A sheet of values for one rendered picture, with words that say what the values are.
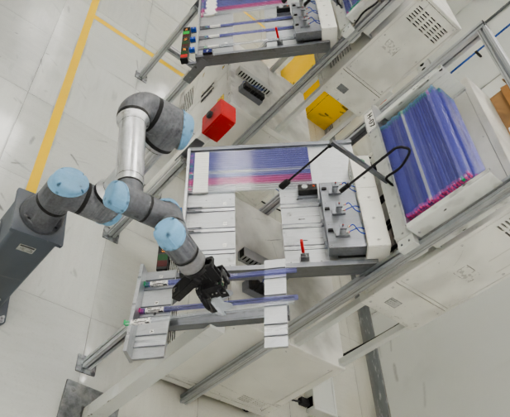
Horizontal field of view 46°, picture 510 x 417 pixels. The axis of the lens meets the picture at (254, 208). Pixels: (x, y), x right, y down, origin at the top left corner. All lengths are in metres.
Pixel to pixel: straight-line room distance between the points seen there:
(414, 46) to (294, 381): 1.81
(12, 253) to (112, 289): 0.80
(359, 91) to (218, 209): 1.38
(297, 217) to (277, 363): 0.70
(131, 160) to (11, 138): 1.65
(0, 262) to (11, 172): 0.84
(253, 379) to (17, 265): 1.14
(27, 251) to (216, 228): 0.68
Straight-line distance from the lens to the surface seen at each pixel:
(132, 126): 1.71
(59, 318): 2.72
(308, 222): 2.29
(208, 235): 2.27
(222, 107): 2.96
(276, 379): 2.79
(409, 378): 3.85
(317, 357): 2.65
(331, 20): 3.30
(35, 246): 2.20
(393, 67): 3.40
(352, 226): 2.21
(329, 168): 2.52
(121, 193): 1.51
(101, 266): 2.97
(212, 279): 1.60
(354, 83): 3.40
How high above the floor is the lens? 2.14
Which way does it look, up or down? 32 degrees down
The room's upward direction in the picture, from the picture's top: 49 degrees clockwise
